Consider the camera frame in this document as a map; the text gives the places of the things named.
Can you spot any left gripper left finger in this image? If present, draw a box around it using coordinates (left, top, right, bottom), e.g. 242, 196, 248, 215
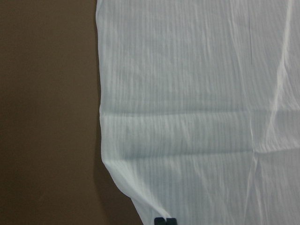
154, 217, 165, 225

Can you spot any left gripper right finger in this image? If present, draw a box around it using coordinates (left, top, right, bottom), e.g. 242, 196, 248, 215
166, 218, 178, 225

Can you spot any light blue long-sleeve shirt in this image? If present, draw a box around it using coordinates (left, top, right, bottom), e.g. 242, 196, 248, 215
96, 0, 300, 225

